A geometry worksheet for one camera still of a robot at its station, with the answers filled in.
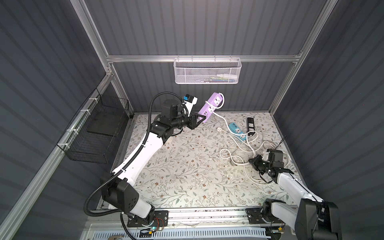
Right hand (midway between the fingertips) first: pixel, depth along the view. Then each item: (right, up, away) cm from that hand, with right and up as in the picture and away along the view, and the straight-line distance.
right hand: (251, 160), depth 88 cm
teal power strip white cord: (-5, +17, +17) cm, 25 cm away
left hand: (-29, +24, -18) cm, 42 cm away
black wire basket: (-85, +15, -16) cm, 88 cm away
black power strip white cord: (+7, +20, +20) cm, 29 cm away
